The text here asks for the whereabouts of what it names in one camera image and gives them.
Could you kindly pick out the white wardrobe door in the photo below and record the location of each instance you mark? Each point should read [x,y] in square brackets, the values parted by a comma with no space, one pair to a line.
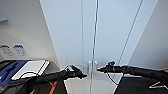
[71,33]
[115,33]

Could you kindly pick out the white wardrobe carcass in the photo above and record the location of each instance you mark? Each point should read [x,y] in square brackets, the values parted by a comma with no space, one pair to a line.
[148,20]

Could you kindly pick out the grey wall board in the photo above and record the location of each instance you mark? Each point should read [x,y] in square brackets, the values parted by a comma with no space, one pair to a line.
[2,15]

